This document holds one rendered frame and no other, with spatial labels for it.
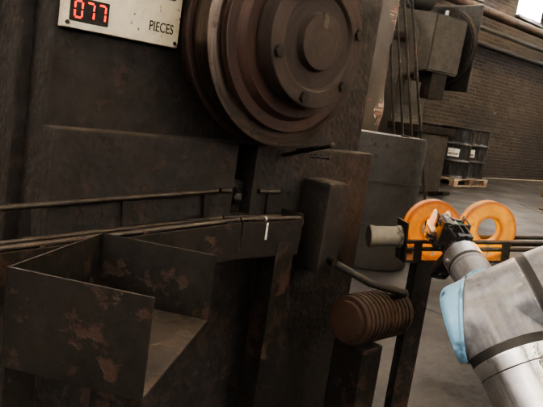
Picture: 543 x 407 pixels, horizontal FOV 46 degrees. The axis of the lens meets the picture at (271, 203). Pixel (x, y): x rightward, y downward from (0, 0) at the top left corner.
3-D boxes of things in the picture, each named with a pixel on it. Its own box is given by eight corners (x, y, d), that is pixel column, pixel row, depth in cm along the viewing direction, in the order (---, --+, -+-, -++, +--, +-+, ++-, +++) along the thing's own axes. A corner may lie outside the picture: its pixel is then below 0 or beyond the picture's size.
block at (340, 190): (287, 264, 171) (300, 175, 167) (308, 262, 176) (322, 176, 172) (316, 275, 163) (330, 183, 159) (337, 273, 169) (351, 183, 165)
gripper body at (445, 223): (464, 214, 162) (481, 238, 152) (453, 243, 166) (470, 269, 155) (435, 211, 161) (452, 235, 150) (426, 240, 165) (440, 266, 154)
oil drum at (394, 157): (302, 250, 445) (322, 123, 431) (357, 246, 485) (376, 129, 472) (369, 275, 402) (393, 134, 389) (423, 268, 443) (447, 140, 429)
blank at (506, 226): (459, 199, 174) (465, 201, 170) (513, 199, 176) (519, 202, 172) (454, 255, 176) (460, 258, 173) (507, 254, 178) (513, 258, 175)
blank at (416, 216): (404, 198, 171) (408, 200, 168) (459, 199, 174) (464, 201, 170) (399, 254, 174) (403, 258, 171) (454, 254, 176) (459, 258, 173)
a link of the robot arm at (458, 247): (479, 283, 152) (440, 279, 150) (472, 271, 156) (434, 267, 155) (491, 251, 148) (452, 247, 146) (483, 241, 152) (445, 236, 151)
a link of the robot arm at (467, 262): (476, 323, 141) (460, 291, 137) (456, 290, 152) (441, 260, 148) (515, 304, 140) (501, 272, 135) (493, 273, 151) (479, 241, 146)
